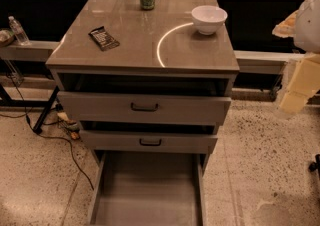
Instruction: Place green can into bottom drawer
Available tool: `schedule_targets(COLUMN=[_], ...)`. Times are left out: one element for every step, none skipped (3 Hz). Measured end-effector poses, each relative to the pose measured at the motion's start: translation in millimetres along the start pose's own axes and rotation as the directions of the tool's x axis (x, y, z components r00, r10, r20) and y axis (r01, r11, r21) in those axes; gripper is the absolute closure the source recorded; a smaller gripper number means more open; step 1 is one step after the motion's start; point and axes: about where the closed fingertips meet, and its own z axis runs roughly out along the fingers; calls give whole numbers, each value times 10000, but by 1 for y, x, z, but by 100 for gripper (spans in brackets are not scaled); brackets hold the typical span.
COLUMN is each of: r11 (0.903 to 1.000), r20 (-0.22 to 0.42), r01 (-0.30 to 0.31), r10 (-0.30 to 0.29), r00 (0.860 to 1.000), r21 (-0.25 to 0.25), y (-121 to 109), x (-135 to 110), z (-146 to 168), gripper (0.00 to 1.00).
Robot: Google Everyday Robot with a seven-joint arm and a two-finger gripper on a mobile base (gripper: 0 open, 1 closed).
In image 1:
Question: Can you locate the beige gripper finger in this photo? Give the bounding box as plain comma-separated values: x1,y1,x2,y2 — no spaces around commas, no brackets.
279,53,320,115
272,11,297,38

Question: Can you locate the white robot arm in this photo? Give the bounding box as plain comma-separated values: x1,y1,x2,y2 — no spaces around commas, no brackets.
272,0,320,115

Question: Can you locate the grey top drawer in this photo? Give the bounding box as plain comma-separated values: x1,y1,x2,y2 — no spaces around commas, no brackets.
58,91,231,125

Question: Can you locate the grey drawer cabinet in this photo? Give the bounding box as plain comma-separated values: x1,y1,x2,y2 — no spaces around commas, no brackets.
45,0,241,164

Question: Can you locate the grey middle drawer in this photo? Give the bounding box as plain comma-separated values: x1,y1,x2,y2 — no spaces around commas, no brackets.
80,130,217,154

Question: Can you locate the grey open bottom drawer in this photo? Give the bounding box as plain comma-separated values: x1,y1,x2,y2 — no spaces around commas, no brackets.
87,151,206,226

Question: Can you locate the white ceramic bowl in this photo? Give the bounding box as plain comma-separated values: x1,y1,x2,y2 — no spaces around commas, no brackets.
191,5,228,35

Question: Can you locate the black chair caster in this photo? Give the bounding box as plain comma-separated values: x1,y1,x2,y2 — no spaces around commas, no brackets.
308,154,320,177

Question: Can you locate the dark snack wrapper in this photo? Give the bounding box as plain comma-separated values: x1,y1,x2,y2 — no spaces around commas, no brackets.
89,26,120,51

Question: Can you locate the power strip on floor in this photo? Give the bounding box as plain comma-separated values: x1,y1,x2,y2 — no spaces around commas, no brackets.
57,112,80,140

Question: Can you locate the clear plastic water bottle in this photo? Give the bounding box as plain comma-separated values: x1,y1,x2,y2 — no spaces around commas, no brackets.
8,16,30,45

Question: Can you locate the black table leg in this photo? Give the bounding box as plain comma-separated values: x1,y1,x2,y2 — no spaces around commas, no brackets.
32,87,59,134

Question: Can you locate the round dish at left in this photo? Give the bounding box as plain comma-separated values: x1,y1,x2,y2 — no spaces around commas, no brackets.
0,29,15,47

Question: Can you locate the black floor cable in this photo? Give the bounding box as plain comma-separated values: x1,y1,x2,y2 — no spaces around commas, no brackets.
0,69,95,191

